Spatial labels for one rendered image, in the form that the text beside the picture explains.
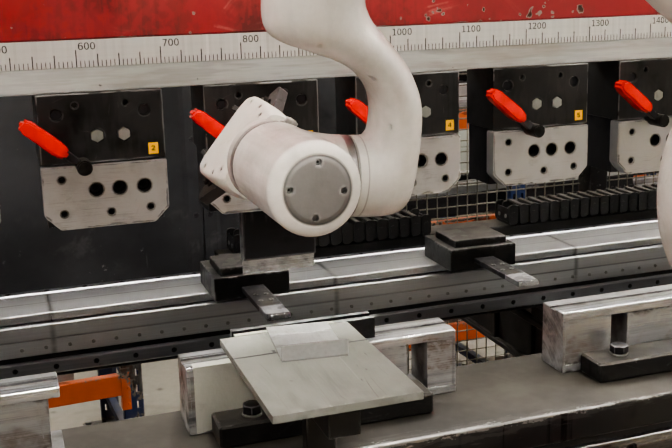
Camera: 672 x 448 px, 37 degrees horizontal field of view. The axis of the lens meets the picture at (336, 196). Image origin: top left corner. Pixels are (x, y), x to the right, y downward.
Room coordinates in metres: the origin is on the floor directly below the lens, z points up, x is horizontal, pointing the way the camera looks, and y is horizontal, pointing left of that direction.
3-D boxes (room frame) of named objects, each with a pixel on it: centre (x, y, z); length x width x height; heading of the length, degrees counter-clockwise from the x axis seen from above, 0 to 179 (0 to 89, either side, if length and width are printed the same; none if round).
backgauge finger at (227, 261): (1.48, 0.13, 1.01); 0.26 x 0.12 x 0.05; 19
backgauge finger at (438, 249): (1.61, -0.25, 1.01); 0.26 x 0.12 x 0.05; 19
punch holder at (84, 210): (1.25, 0.29, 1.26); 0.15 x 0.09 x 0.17; 109
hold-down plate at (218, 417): (1.28, 0.02, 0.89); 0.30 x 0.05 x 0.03; 109
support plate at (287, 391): (1.18, 0.03, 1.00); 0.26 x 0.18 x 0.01; 19
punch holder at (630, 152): (1.51, -0.47, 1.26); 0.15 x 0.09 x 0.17; 109
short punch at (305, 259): (1.32, 0.08, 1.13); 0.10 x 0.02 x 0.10; 109
